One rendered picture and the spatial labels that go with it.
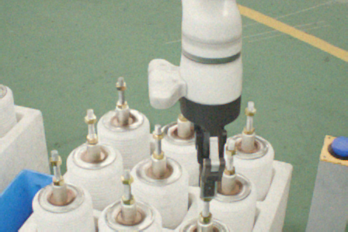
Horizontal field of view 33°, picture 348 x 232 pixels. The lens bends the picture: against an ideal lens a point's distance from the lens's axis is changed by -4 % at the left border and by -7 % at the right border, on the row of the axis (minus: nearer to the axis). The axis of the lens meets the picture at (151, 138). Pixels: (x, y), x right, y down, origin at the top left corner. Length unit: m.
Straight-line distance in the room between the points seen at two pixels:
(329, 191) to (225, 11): 0.41
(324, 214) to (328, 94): 0.80
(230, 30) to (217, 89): 0.07
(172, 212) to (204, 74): 0.37
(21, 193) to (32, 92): 0.56
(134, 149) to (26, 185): 0.27
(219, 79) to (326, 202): 0.38
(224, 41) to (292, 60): 1.26
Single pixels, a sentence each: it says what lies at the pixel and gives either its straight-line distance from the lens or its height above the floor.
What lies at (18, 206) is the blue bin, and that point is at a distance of 1.26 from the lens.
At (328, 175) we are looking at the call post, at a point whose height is 0.29.
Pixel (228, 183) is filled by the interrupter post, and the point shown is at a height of 0.27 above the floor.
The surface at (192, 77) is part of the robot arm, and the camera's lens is 0.70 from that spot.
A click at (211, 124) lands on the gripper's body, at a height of 0.47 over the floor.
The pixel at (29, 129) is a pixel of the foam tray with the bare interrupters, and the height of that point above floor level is 0.17.
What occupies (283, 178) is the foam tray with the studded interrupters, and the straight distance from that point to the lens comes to 1.12.
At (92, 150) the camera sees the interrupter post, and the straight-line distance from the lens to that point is 1.02.
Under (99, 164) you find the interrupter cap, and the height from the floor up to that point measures 0.25.
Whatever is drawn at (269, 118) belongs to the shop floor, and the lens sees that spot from 1.62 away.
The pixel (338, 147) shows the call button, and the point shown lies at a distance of 0.95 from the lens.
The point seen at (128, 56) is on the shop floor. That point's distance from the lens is 1.91.
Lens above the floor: 0.86
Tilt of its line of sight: 34 degrees down
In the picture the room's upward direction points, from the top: 2 degrees counter-clockwise
